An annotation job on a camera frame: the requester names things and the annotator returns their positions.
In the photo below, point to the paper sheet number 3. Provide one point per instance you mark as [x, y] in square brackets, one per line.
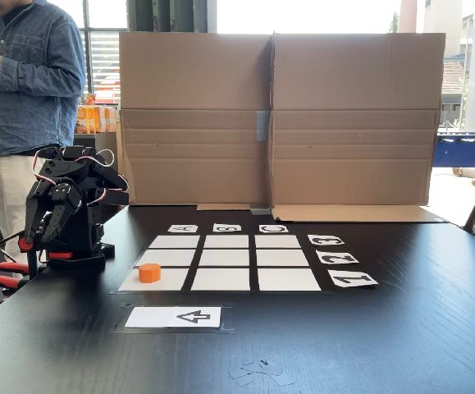
[325, 240]

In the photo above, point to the paper sheet letter A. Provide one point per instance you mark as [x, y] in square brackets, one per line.
[183, 228]

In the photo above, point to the paper sheet letter C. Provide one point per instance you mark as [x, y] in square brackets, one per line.
[273, 228]

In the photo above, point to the person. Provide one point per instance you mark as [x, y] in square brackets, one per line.
[28, 102]

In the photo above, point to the blue foosball table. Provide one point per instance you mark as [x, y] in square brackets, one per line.
[462, 149]

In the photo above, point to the paper sheet number 2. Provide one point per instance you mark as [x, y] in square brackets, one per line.
[337, 257]

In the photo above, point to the orange drink carton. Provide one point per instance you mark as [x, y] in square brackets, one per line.
[88, 119]

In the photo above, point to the grey tape strip on table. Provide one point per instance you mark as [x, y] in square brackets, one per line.
[260, 211]

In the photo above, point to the white nine-square paper grid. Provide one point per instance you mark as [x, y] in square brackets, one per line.
[225, 258]

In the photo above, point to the brown cardboard wall panel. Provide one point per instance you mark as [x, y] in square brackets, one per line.
[192, 123]
[356, 123]

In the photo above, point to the pale drink carton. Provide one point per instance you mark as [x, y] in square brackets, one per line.
[108, 119]

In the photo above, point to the grey tape strip on cardboard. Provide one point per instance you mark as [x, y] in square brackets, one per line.
[262, 125]

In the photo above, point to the paper sheet number 1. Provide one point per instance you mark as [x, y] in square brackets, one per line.
[352, 279]

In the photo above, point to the paper sheet letter B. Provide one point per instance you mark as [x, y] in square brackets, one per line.
[226, 227]

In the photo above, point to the white arrow paper sheet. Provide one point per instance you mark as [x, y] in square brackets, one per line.
[159, 317]

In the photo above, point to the round orange token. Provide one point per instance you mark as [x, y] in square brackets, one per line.
[150, 274]

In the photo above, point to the clear tape scraps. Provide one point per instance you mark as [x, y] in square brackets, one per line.
[257, 369]

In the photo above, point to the red black bar clamp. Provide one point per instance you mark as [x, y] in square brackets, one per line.
[60, 255]

